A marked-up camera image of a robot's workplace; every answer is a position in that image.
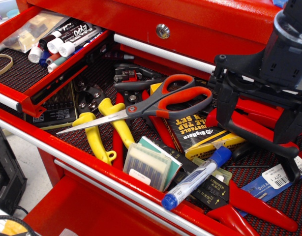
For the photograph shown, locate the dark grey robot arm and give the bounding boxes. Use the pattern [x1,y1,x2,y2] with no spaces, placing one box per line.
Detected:
[209,0,302,134]

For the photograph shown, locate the tan rubber band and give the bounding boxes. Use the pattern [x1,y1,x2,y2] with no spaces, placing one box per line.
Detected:
[0,54,14,77]

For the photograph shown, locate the small open red drawer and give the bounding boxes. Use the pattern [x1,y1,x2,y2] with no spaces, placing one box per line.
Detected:
[0,6,115,118]

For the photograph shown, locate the yellow black tap set box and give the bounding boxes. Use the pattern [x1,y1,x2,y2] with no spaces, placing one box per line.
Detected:
[162,93,245,160]

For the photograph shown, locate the white marker left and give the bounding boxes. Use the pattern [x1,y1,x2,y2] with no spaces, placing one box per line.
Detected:
[28,47,43,63]

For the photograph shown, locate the teal capped marker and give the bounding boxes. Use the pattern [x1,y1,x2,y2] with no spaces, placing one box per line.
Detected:
[47,57,67,73]

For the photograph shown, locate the silver drawer lock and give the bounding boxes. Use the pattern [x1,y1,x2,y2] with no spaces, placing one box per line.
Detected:
[156,24,170,39]

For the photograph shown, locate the green white card pack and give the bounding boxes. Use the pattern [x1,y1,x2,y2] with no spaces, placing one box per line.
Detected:
[138,136,182,190]

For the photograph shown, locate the clear plastic bit case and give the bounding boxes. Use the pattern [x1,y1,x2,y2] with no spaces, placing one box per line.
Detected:
[123,143,171,191]

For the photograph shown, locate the blue capped white marker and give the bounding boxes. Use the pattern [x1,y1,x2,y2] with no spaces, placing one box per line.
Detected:
[161,146,232,210]

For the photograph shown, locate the red threadlocker tube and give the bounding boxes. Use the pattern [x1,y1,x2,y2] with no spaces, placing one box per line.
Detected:
[103,51,135,60]

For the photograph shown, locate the black electronic box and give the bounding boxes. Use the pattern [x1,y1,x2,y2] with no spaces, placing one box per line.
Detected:
[0,128,27,215]

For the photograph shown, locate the red grey scissors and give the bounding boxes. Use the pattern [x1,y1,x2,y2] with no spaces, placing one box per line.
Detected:
[57,74,212,135]

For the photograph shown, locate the red black crimping tool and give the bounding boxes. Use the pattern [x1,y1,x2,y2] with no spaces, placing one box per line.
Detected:
[206,98,301,183]

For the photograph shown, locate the clear plastic bag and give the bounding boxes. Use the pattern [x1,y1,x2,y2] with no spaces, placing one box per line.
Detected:
[2,10,69,53]

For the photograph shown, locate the grey automatic wire stripper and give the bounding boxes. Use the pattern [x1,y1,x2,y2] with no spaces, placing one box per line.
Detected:
[114,63,166,91]

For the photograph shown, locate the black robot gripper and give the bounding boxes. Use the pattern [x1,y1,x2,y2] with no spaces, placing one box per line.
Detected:
[208,54,302,128]

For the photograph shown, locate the yellow handled tin snips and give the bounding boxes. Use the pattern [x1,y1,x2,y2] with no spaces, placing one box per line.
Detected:
[72,77,136,166]

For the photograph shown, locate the red tool chest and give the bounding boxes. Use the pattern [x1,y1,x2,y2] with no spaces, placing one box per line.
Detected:
[0,0,279,236]

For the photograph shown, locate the red handled wire stripper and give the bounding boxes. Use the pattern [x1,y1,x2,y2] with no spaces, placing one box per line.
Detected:
[111,89,176,170]

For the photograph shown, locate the black drill bit index box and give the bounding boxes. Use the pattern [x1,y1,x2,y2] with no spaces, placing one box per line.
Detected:
[24,82,78,130]

